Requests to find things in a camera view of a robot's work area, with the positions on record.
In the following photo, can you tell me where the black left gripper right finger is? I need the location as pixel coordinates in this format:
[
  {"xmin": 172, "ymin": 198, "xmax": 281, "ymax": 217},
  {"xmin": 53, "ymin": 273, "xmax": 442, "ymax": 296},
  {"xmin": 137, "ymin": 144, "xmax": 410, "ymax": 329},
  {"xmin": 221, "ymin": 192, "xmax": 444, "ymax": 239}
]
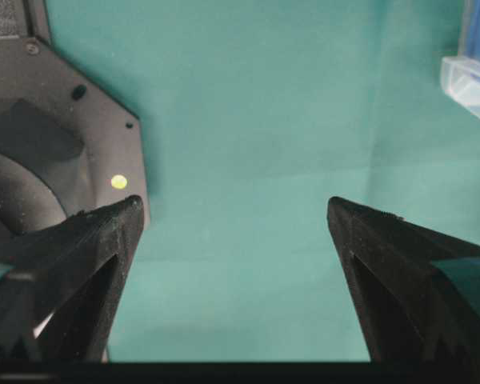
[{"xmin": 326, "ymin": 197, "xmax": 480, "ymax": 362}]

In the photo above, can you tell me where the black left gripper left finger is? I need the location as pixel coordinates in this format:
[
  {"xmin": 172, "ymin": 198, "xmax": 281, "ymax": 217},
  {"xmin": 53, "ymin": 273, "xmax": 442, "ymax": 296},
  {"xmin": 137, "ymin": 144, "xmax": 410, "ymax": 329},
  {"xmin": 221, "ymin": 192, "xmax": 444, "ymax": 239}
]
[{"xmin": 0, "ymin": 195, "xmax": 144, "ymax": 362}]

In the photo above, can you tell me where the clear plastic storage case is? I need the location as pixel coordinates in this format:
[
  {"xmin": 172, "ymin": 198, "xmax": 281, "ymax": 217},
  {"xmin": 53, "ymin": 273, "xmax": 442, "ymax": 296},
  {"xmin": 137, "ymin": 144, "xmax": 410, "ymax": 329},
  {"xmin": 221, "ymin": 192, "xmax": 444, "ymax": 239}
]
[{"xmin": 440, "ymin": 1, "xmax": 480, "ymax": 119}]

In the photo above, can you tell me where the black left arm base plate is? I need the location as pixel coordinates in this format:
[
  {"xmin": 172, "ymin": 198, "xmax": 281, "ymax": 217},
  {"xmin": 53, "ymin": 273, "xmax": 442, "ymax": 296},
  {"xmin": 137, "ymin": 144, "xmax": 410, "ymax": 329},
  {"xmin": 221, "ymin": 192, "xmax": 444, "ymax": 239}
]
[{"xmin": 0, "ymin": 38, "xmax": 147, "ymax": 240}]

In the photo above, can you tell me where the black aluminium frame rail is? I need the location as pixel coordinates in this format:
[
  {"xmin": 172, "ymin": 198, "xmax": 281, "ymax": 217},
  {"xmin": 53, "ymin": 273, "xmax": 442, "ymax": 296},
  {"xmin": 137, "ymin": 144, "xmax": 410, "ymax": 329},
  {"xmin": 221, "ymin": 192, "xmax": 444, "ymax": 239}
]
[{"xmin": 0, "ymin": 0, "xmax": 51, "ymax": 45}]

